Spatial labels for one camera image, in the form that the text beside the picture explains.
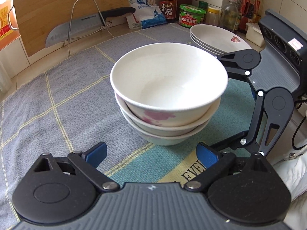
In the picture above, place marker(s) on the white blue salt bag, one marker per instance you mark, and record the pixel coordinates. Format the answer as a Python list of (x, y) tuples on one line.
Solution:
[(146, 16)]

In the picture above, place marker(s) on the yellow cooking wine bottle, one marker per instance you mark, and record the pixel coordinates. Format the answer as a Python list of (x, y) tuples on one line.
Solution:
[(6, 21)]

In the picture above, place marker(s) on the green lid sauce jar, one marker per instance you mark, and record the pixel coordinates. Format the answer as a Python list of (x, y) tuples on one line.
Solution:
[(191, 16)]

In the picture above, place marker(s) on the dark vinegar bottle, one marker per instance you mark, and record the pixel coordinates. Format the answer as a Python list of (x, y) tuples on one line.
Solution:
[(168, 7)]

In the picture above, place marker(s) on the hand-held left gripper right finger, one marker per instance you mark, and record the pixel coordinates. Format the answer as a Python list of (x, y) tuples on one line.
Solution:
[(207, 155)]

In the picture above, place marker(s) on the person's white clothing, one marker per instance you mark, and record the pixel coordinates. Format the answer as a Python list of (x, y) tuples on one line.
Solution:
[(292, 177)]

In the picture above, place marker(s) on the yellow cap spice jar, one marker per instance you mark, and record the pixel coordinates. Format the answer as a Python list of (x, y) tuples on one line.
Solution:
[(212, 16)]

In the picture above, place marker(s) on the white bowl pink flowers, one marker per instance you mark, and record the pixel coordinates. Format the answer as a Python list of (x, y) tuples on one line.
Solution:
[(168, 141), (168, 131), (168, 81)]

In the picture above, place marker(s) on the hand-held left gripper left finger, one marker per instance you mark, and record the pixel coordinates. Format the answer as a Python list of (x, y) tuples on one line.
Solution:
[(96, 152)]

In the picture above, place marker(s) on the bamboo cutting board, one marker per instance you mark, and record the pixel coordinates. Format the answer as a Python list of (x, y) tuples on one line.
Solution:
[(60, 4)]

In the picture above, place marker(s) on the red label sauce bottle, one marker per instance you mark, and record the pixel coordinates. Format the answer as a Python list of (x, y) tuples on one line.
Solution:
[(248, 9)]

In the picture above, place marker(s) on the red cap glass bottle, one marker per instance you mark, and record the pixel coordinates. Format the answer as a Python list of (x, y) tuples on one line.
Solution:
[(229, 16)]

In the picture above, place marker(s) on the gold cap oil bottle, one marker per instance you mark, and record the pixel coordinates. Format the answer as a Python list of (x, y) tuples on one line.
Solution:
[(257, 4)]

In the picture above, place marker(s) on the grey green checked cloth mat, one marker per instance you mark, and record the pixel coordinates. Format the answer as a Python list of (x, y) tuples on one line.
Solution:
[(60, 100)]

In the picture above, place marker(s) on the green cap spice jar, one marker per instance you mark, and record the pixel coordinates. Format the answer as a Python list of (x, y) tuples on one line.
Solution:
[(203, 4)]

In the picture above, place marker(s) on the bunch of binder clips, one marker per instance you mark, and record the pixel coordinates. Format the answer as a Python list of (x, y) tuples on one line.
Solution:
[(150, 1)]

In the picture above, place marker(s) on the white plate fruit print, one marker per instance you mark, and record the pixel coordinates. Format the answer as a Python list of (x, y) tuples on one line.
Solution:
[(215, 38), (199, 48), (194, 42)]

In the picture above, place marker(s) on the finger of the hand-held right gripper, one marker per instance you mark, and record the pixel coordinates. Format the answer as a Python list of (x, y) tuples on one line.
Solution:
[(229, 58), (254, 122)]

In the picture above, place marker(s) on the white plastic box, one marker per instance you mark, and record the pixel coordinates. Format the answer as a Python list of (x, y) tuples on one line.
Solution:
[(254, 34)]

